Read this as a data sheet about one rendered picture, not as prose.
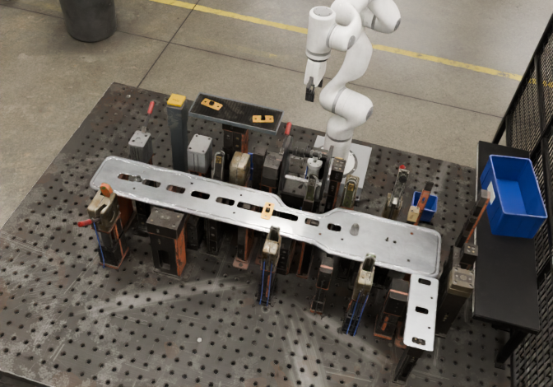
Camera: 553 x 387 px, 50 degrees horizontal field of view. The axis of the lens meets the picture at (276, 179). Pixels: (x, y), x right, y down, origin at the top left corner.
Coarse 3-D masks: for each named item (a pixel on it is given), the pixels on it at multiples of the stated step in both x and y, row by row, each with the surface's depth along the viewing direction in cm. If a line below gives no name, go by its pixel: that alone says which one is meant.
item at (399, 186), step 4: (400, 172) 217; (404, 172) 217; (408, 172) 217; (400, 176) 215; (404, 176) 215; (396, 180) 221; (400, 180) 216; (404, 180) 215; (396, 184) 220; (400, 184) 221; (404, 184) 220; (396, 188) 221; (400, 188) 222; (404, 188) 221; (396, 192) 224; (400, 192) 223; (392, 196) 224; (396, 196) 225; (400, 196) 223; (392, 200) 225; (400, 200) 224
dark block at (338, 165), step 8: (336, 160) 232; (344, 160) 233; (336, 168) 230; (344, 168) 230; (336, 176) 231; (336, 184) 235; (328, 192) 239; (336, 192) 238; (328, 200) 242; (336, 200) 241; (328, 208) 246; (328, 224) 253
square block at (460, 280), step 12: (456, 276) 206; (468, 276) 206; (444, 288) 215; (456, 288) 205; (468, 288) 203; (444, 300) 212; (456, 300) 210; (444, 312) 217; (456, 312) 216; (444, 324) 223; (444, 336) 229
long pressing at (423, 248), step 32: (128, 160) 240; (128, 192) 229; (160, 192) 230; (192, 192) 232; (224, 192) 233; (256, 192) 233; (256, 224) 223; (288, 224) 224; (320, 224) 225; (384, 224) 227; (352, 256) 216; (384, 256) 217; (416, 256) 218
